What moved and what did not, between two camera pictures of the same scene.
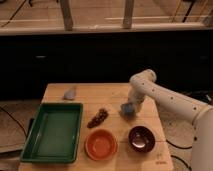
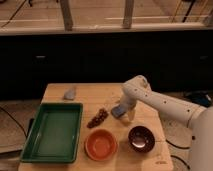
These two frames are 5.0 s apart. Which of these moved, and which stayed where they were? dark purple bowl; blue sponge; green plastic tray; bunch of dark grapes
Moved: blue sponge
Stayed: green plastic tray; dark purple bowl; bunch of dark grapes
